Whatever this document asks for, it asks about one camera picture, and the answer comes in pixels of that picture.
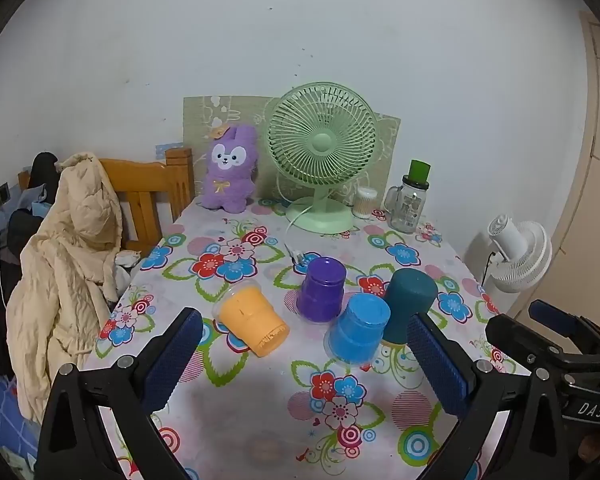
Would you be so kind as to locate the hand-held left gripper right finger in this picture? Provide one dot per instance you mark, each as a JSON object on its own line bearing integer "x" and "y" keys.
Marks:
{"x": 437, "y": 366}

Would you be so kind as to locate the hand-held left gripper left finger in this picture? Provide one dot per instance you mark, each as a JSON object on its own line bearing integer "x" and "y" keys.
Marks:
{"x": 172, "y": 360}

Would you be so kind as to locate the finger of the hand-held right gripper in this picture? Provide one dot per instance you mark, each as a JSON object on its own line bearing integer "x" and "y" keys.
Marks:
{"x": 517, "y": 335}
{"x": 555, "y": 316}

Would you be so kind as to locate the orange cup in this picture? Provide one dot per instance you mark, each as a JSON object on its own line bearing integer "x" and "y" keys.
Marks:
{"x": 250, "y": 317}

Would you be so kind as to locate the teal cup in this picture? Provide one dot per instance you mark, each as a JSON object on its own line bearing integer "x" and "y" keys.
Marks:
{"x": 409, "y": 300}

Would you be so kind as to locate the blue cup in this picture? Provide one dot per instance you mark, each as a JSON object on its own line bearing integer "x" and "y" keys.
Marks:
{"x": 357, "y": 327}

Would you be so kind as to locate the purple cup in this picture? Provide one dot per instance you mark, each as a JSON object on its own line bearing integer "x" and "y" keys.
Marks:
{"x": 321, "y": 287}

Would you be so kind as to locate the white standing fan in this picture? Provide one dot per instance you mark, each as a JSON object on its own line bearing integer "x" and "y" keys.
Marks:
{"x": 520, "y": 255}

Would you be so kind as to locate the floral tablecloth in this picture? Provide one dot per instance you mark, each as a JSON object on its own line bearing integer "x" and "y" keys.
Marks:
{"x": 260, "y": 400}

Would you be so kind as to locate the white crumpled cloth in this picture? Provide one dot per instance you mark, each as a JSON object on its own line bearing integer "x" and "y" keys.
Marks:
{"x": 126, "y": 261}

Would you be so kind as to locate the beige quilted jacket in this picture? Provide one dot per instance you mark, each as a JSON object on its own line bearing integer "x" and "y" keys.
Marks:
{"x": 62, "y": 270}

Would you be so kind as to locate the glass jar mug green lid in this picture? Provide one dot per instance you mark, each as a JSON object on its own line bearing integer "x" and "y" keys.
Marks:
{"x": 407, "y": 205}

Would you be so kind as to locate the wooden chair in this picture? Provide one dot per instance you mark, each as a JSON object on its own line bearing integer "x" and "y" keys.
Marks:
{"x": 147, "y": 185}

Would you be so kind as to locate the cotton swab container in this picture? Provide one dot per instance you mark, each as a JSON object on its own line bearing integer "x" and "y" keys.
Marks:
{"x": 365, "y": 203}

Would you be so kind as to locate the blue checked cloth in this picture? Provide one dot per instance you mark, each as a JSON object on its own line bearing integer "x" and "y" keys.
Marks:
{"x": 0, "y": 410}

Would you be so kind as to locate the purple plush bunny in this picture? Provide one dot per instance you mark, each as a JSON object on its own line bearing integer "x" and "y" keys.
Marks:
{"x": 227, "y": 170}

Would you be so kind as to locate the black clothing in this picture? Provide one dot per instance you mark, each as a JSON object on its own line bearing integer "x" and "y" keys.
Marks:
{"x": 42, "y": 172}

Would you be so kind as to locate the green patterned mat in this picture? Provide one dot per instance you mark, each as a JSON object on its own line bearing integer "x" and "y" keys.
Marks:
{"x": 200, "y": 120}

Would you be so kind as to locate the green desk fan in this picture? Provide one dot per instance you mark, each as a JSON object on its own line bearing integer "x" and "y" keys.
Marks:
{"x": 322, "y": 145}

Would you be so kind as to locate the beige door frame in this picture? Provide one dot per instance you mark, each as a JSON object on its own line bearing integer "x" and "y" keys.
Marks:
{"x": 597, "y": 170}

